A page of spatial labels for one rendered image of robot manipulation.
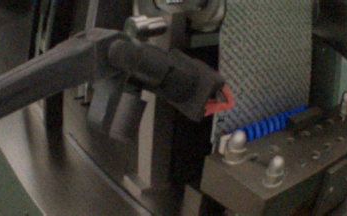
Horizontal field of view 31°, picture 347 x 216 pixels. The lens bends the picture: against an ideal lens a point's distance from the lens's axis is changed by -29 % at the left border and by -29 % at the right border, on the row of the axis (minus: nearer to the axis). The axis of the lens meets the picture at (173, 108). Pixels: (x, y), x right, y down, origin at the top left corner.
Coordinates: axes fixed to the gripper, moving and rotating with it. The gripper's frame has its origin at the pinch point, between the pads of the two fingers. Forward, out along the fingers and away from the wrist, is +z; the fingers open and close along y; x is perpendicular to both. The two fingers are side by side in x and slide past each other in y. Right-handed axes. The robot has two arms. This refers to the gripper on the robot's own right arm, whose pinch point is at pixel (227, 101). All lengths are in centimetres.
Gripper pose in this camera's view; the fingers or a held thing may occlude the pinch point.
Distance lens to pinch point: 117.1
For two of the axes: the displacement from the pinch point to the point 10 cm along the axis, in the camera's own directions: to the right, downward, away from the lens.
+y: 5.5, 4.2, -7.2
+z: 6.9, 2.7, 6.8
